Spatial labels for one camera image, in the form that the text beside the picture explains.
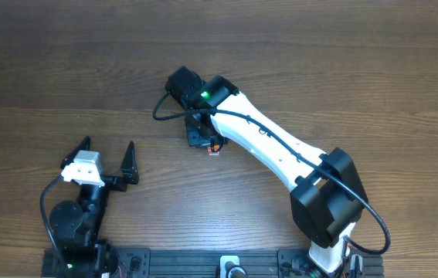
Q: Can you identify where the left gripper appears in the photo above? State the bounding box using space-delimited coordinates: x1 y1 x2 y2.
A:
60 135 140 192

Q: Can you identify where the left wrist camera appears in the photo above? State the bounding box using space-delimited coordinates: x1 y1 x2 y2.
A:
60 150 106 188

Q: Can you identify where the black cable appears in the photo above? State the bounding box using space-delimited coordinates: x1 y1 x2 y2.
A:
151 91 392 256
39 174 67 277

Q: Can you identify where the mounting rail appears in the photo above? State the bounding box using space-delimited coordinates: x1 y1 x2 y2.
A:
42 246 385 278

